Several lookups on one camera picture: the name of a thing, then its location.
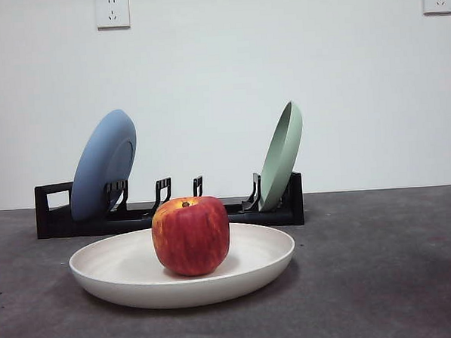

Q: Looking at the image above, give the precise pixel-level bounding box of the red yellow apple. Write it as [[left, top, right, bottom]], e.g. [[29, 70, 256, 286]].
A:
[[149, 194, 233, 279]]

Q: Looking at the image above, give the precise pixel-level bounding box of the cream yellow plate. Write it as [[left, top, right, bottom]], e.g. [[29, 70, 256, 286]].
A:
[[67, 219, 299, 314]]

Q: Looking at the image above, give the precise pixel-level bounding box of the pale green plate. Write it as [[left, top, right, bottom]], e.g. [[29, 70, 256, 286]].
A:
[[252, 99, 308, 212]]

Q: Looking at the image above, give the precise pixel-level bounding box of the pale blue plate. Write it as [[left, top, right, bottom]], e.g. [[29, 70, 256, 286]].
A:
[[64, 107, 142, 222]]

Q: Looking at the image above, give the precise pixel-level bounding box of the black plate rack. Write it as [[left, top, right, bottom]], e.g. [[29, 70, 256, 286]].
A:
[[33, 169, 306, 240]]

